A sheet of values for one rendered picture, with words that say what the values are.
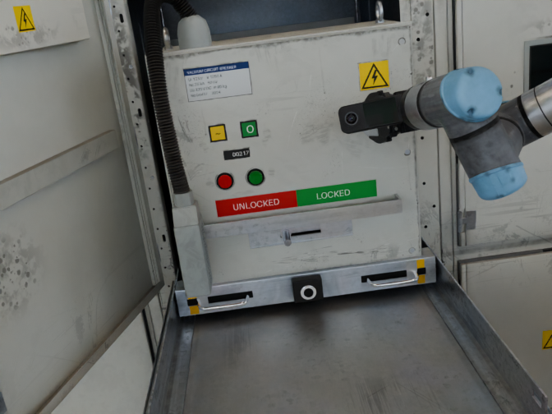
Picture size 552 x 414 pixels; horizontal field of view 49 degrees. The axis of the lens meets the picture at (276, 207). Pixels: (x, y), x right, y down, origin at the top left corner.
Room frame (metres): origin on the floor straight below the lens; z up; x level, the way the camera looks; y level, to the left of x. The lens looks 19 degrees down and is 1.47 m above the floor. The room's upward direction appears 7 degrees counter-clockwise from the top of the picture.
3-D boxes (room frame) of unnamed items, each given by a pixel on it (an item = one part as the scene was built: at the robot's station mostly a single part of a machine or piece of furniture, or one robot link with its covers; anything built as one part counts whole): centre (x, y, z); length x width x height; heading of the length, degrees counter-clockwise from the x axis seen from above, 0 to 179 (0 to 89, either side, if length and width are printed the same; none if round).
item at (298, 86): (1.14, -0.04, 1.15); 0.48 x 0.01 x 0.48; 91
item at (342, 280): (1.16, -0.04, 0.90); 0.54 x 0.05 x 0.06; 91
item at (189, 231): (1.07, 0.17, 1.04); 0.08 x 0.05 x 0.17; 1
